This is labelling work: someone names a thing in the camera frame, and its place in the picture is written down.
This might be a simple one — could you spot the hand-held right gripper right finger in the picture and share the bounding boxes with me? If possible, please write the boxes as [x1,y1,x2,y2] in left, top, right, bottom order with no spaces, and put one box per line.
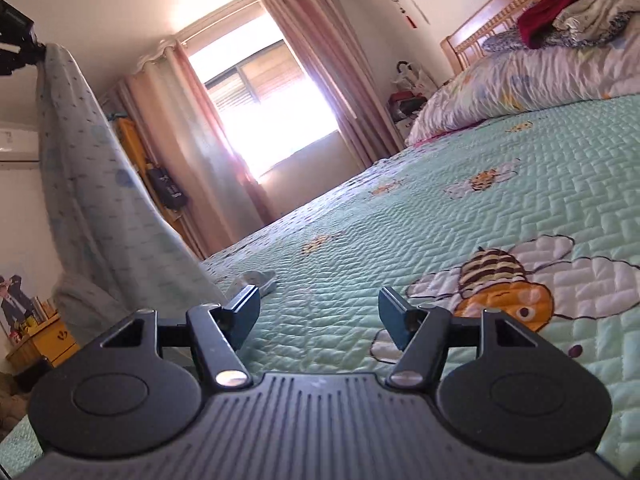
[378,287,548,388]

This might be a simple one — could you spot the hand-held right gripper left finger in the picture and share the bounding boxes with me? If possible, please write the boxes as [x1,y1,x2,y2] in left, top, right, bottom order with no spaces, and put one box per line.
[99,284,262,391]

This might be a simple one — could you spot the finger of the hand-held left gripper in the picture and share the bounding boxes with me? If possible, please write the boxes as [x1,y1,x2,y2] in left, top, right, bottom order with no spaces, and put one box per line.
[20,42,48,67]

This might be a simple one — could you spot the white dotted shirt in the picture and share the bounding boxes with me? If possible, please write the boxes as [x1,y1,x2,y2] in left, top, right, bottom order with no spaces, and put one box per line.
[35,42,278,356]

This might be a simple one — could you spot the white air conditioner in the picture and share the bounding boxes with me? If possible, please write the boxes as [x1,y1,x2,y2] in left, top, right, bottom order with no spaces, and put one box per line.
[0,122,41,171]

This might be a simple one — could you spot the green quilted bee bedspread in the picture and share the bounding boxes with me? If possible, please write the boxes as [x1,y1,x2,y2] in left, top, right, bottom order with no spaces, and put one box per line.
[0,95,640,480]

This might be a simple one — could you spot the wooden bookshelf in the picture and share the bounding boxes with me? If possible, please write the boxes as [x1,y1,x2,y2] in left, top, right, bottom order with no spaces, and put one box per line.
[112,115,201,256]

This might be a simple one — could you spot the navy hanging bag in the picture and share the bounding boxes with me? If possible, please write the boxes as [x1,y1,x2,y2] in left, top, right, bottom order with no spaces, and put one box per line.
[146,165,190,211]

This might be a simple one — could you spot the wooden desk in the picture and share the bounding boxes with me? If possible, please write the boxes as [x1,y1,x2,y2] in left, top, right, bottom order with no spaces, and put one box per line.
[5,314,81,376]

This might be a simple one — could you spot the dark red bag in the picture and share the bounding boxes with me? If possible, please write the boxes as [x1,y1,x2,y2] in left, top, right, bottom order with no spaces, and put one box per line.
[389,91,426,122]

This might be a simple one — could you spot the window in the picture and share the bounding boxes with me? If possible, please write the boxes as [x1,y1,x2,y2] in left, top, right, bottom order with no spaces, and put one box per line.
[190,10,346,181]

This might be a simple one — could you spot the framed portrait photo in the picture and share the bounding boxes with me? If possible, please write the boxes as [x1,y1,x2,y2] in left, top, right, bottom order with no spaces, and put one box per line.
[0,274,32,336]

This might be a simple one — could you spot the floral duvet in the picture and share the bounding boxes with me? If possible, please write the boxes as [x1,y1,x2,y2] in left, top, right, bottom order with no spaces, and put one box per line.
[405,40,640,146]

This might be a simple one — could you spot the dark patterned cloth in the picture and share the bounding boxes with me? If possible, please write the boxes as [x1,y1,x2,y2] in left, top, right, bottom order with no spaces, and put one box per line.
[482,27,566,53]

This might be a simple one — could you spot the wooden headboard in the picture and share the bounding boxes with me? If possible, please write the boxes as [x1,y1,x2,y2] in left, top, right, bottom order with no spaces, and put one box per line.
[440,0,640,76]

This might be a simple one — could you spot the red garment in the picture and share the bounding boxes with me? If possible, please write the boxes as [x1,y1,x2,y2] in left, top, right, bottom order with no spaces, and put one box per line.
[517,0,598,50]

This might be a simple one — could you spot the grey white clothing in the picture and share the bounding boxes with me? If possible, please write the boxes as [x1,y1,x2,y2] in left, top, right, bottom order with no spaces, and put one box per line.
[552,0,640,43]

